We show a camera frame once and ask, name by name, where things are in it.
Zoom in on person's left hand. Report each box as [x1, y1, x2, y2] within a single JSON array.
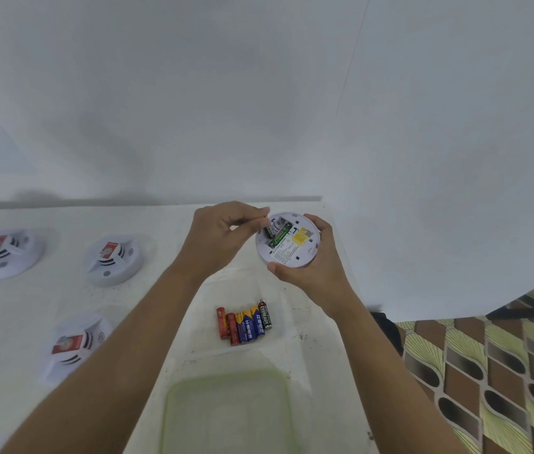
[[174, 201, 271, 286]]

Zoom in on black rounded object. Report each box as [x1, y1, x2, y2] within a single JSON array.
[[370, 311, 405, 358]]

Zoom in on person's right hand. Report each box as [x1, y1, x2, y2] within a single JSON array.
[[266, 214, 368, 322]]

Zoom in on large clear plastic container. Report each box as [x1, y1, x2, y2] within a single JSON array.
[[179, 269, 296, 355]]

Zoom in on person's right forearm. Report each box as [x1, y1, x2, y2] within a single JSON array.
[[335, 300, 468, 454]]

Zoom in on black partition base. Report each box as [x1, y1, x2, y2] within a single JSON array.
[[486, 305, 534, 321]]

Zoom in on large green-rimmed clear lid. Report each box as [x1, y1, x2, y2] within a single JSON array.
[[160, 371, 296, 454]]

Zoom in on white round smoke detector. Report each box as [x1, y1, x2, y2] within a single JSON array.
[[39, 312, 114, 383], [255, 211, 322, 269], [82, 235, 145, 288], [0, 229, 46, 281]]

